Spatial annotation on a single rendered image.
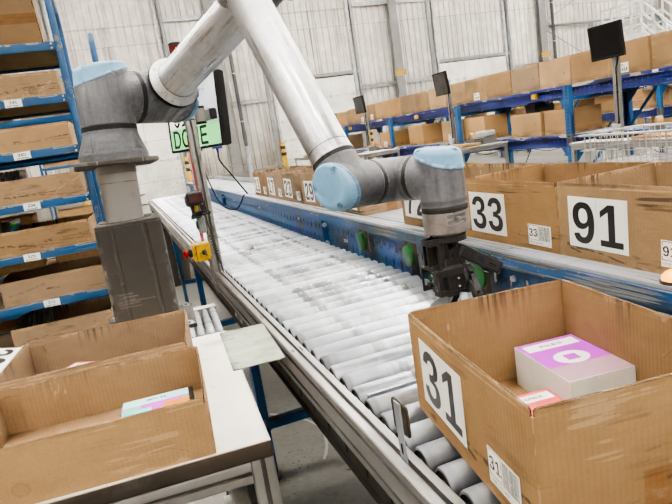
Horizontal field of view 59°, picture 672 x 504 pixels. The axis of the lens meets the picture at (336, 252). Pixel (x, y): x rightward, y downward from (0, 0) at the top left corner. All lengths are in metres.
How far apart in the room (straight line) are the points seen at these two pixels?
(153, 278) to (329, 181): 0.81
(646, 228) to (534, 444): 0.65
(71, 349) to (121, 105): 0.67
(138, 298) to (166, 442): 0.81
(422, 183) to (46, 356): 1.00
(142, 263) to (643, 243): 1.25
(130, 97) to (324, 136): 0.79
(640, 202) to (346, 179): 0.55
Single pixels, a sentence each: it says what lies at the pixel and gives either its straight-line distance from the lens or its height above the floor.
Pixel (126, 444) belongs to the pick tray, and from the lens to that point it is 1.02.
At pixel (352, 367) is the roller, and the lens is 1.27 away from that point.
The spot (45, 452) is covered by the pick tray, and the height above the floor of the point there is 0.83.
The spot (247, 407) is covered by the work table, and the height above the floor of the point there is 0.75.
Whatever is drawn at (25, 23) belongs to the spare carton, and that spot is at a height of 1.84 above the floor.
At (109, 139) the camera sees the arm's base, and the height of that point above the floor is 1.30.
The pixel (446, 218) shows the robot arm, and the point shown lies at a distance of 1.13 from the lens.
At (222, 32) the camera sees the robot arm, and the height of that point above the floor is 1.51.
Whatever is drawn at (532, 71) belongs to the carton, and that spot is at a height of 1.64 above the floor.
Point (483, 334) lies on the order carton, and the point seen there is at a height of 0.85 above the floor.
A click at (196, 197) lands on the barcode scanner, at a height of 1.07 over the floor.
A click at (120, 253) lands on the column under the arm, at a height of 0.99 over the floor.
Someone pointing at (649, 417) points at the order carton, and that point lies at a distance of 0.75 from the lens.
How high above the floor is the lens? 1.23
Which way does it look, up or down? 11 degrees down
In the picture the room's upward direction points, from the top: 9 degrees counter-clockwise
